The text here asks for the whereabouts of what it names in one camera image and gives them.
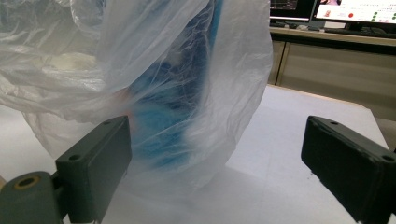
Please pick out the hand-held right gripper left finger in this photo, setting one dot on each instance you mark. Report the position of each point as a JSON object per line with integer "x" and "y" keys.
{"x": 93, "y": 168}

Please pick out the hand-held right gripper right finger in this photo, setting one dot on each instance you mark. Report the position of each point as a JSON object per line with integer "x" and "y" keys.
{"x": 351, "y": 168}

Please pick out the blue snack pouch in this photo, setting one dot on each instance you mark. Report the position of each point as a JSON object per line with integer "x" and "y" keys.
{"x": 168, "y": 133}

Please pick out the clear plastic bag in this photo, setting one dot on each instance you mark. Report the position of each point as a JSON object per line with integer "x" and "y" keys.
{"x": 233, "y": 77}

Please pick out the beige wooden desk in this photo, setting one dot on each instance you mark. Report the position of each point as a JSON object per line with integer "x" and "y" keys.
{"x": 336, "y": 68}

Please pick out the black keyboard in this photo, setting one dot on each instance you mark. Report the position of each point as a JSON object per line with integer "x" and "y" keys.
{"x": 361, "y": 31}

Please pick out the bright computer monitor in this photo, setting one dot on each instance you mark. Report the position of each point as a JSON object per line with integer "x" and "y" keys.
{"x": 358, "y": 11}

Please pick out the dark computer monitor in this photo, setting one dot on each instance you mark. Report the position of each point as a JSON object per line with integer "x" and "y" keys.
{"x": 291, "y": 7}

